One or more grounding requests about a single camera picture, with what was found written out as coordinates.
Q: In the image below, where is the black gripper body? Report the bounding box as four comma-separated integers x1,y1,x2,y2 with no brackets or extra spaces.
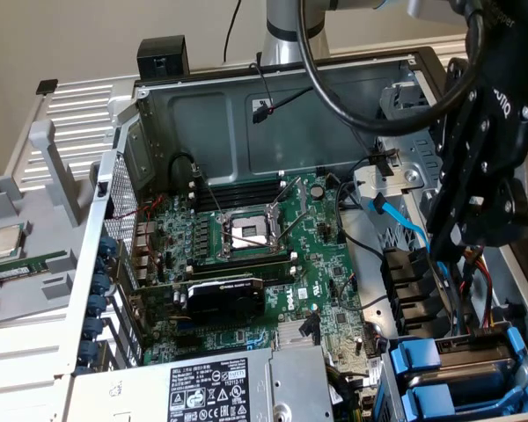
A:
439,0,528,181

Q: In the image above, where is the blue SATA wire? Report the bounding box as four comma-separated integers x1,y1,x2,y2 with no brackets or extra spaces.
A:
369,192,432,251
435,259,458,309

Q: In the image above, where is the multicolour SATA power wire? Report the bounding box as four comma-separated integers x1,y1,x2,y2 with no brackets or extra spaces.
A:
462,245,508,340

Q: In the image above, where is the hard disk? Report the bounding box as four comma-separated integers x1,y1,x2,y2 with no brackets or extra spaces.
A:
387,319,528,399

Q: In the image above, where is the blue plastic disk carrier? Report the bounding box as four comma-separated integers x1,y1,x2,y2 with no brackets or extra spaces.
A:
400,381,528,418

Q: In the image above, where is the silver metal drive cage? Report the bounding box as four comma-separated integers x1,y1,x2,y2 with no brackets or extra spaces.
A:
351,81,445,265

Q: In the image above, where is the black plastic fan shroud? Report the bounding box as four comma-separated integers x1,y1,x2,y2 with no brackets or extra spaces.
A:
379,246,452,340

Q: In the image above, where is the green motherboard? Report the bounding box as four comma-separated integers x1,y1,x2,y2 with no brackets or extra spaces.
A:
131,171,382,390

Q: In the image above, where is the metal socket cover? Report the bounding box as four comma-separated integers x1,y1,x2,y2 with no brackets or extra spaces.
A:
267,176,308,221

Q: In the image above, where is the thin metal locking lever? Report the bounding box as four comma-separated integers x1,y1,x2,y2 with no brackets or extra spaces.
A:
194,171,224,219
277,214,302,245

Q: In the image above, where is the black RAM slot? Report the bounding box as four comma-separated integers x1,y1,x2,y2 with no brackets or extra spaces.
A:
187,171,288,198
185,250,298,273
187,182,288,210
188,263,298,285

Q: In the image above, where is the CPU socket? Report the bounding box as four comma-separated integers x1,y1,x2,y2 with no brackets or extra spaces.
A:
217,204,288,261

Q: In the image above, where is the silver chipset heatsink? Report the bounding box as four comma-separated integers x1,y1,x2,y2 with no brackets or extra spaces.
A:
275,319,318,351

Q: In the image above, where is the black graphics card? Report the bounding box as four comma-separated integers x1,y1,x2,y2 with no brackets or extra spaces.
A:
130,274,268,327

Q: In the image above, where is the open grey PC case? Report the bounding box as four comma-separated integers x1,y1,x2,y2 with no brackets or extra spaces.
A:
55,46,528,422

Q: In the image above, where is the black expansion slot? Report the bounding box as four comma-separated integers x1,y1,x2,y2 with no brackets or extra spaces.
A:
174,334,206,350

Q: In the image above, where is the black plastic block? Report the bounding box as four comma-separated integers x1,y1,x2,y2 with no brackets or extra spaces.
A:
136,35,191,83

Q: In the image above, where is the dark blue round knob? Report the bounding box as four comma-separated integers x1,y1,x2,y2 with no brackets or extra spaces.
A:
92,253,114,274
77,340,100,362
89,273,112,295
85,294,109,317
97,233,118,255
82,316,106,339

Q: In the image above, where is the silver power supply unit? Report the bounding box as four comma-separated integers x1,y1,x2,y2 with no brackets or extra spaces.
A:
68,345,335,422

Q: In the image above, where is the green RAM stick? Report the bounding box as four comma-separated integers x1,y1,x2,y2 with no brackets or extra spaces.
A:
0,249,70,282

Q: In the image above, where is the grey parts rack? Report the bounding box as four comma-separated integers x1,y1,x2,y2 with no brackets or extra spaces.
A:
0,120,99,330

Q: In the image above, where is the silver CPU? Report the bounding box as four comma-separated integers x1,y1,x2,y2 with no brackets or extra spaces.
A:
0,226,27,260

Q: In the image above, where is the black cable strap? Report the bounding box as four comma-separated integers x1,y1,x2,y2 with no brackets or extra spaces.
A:
368,148,400,178

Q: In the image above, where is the black round wire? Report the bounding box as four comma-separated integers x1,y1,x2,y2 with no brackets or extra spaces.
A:
336,182,386,260

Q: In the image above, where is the black flat plug wire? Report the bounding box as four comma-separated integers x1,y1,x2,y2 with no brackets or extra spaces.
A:
299,312,322,346

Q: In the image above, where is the thin black wire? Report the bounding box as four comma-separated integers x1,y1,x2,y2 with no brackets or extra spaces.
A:
249,62,276,115

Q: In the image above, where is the black wire with plug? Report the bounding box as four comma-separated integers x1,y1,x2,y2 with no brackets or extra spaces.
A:
251,84,379,159

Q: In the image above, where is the black yellow wire bundle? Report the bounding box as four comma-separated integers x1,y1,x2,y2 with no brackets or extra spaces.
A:
325,362,382,422

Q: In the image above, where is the thin black hanging cable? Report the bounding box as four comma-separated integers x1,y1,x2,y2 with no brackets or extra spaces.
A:
222,0,243,62

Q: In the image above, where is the black looped wire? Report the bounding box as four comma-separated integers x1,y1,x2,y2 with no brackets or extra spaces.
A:
169,150,203,194

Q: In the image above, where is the thin red wire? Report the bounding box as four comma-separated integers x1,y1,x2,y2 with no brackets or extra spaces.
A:
112,196,165,221

